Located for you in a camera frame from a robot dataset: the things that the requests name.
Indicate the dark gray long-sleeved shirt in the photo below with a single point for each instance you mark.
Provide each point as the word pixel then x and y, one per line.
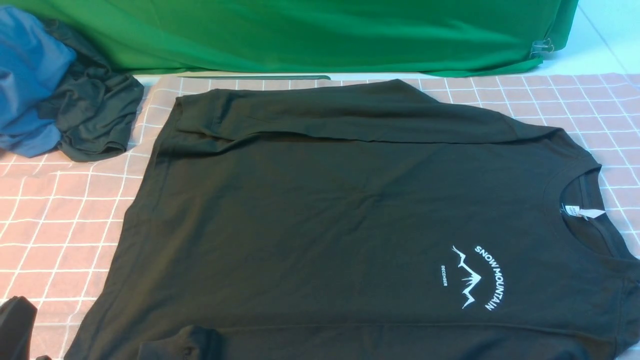
pixel 362 222

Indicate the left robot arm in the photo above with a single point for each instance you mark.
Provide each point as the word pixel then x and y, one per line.
pixel 17 319

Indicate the green backdrop cloth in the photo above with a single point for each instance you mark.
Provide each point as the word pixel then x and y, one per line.
pixel 445 38

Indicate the dark crumpled garment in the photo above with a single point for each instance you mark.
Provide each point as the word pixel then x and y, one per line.
pixel 94 106

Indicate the metal binder clip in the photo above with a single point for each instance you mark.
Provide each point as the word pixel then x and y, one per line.
pixel 541 47

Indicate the pink grid tablecloth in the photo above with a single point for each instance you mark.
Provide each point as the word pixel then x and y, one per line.
pixel 60 220

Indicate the blue crumpled garment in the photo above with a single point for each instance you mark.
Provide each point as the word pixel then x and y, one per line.
pixel 32 64

